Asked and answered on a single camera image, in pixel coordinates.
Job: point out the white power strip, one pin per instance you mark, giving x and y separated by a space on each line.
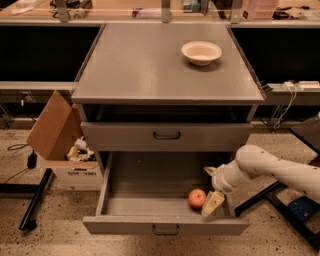
309 85

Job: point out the black power adapter with cable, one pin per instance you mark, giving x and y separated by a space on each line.
31 161

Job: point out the blue plastic object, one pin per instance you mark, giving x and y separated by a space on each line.
304 208

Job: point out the black stand frame right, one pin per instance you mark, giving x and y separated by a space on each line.
270 194

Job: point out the red apple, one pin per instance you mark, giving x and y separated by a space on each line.
196 198

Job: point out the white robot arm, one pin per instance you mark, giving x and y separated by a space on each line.
249 164

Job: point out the grey drawer cabinet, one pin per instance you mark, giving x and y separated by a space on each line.
137 73

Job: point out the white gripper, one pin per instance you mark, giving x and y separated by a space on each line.
218 180

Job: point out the cardboard box with clutter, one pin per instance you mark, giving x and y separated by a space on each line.
53 137

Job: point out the black table leg frame left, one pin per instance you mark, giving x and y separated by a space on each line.
35 192

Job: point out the pink storage box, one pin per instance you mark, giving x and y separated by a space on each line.
258 9

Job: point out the white paper bowl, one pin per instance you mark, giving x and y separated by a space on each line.
201 53

